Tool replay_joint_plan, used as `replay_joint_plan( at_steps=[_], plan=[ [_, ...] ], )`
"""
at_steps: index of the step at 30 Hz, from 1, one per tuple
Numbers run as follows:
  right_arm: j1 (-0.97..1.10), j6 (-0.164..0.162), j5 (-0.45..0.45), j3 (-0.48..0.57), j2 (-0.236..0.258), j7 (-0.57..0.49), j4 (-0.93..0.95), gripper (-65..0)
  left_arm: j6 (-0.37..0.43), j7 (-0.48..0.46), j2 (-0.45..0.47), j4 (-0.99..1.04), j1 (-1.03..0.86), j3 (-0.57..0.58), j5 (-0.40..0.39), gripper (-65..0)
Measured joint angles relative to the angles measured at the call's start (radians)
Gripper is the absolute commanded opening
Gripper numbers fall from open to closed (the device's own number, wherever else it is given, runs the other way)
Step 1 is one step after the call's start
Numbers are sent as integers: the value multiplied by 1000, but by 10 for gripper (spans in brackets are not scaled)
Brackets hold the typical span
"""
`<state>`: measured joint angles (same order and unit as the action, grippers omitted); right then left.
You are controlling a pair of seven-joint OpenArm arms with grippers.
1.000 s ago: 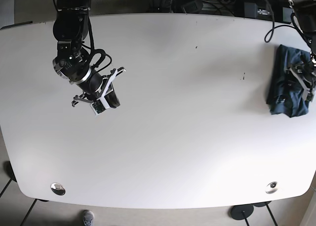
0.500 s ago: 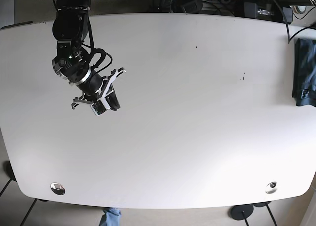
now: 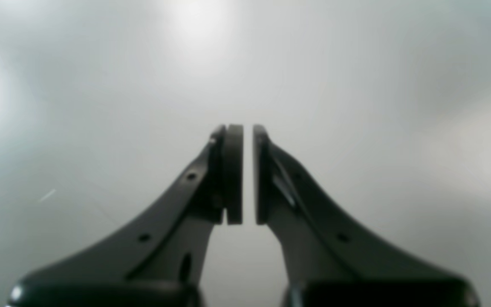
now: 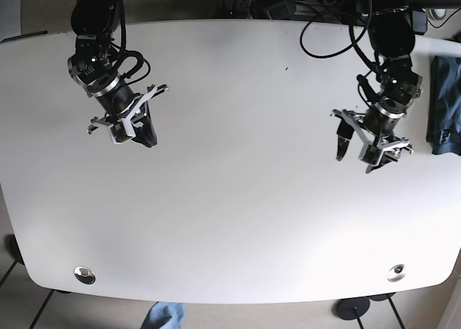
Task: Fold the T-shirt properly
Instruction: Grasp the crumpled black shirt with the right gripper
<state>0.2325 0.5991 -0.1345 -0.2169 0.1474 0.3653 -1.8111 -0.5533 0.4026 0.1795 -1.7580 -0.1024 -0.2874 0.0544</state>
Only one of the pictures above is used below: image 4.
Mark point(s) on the right silver table grommet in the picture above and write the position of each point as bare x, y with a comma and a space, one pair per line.
396, 273

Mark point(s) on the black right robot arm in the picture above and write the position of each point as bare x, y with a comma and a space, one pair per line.
103, 66

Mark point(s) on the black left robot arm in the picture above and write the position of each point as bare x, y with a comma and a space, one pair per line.
381, 33

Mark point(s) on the black round stand base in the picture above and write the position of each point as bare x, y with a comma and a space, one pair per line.
352, 308

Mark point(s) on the left silver table grommet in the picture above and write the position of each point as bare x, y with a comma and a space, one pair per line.
84, 275

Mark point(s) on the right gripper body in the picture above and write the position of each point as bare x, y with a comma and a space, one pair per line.
118, 100

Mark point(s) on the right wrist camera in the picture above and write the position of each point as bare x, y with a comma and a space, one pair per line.
119, 134

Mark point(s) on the dark blue T-shirt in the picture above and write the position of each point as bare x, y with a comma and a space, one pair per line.
443, 127

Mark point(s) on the person's blue jeans leg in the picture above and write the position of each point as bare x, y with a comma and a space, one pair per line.
165, 315

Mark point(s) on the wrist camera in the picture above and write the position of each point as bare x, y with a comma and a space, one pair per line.
119, 134
371, 154

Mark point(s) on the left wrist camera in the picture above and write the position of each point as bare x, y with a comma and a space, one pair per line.
371, 154

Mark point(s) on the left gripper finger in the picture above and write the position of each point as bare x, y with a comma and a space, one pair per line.
386, 159
344, 134

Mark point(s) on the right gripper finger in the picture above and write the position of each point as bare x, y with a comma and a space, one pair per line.
144, 131

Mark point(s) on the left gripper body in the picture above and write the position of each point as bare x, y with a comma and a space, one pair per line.
377, 124

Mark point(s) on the silver table grommet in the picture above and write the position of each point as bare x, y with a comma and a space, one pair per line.
396, 273
84, 275

